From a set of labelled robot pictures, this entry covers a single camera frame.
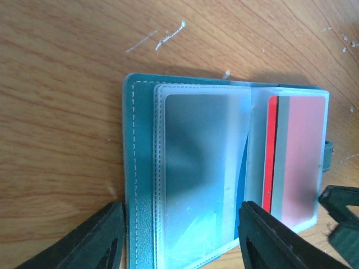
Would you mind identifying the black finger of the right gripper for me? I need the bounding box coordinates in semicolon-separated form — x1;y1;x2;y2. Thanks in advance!
319;185;358;268

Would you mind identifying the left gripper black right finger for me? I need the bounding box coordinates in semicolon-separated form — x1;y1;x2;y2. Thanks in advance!
238;202;352;268

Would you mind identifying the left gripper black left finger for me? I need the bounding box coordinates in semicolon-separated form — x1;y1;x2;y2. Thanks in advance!
18;201;125;268

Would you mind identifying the red white credit card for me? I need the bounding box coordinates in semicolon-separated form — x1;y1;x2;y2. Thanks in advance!
262;95;328;233

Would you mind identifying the blue card holder wallet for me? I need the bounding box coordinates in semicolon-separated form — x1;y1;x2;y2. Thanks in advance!
122;73;330;268

